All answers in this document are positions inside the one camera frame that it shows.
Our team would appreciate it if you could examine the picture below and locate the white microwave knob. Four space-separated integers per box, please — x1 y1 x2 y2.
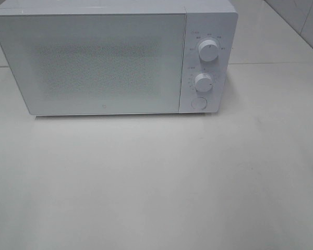
194 73 213 93
198 38 220 62

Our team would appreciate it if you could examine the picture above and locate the white microwave door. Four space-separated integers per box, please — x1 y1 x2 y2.
0 14 185 116

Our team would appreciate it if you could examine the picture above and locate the white microwave oven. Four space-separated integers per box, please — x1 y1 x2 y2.
0 1 238 115

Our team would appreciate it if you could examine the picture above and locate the round white door button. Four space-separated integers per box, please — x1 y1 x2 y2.
191 97 207 110

